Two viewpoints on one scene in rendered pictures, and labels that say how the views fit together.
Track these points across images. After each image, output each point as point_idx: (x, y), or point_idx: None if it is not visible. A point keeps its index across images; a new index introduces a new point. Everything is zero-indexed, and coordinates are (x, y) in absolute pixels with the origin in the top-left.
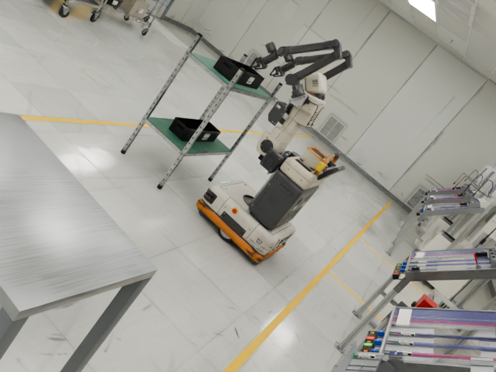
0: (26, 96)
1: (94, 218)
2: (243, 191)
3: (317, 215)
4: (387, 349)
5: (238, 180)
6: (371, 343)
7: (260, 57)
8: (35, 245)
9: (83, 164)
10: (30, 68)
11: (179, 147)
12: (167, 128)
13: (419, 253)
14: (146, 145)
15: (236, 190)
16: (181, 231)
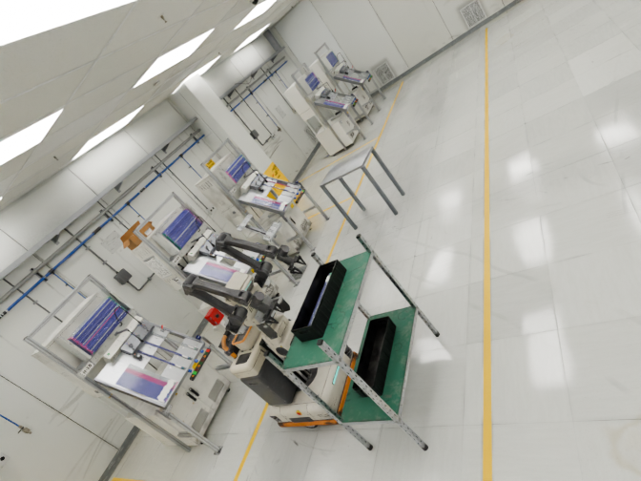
0: (522, 273)
1: (333, 177)
2: (318, 377)
3: None
4: (256, 255)
5: (326, 396)
6: (259, 261)
7: (295, 256)
8: (336, 168)
9: (431, 286)
10: (600, 298)
11: (373, 316)
12: (397, 324)
13: (163, 394)
14: (444, 386)
15: (323, 367)
16: (358, 327)
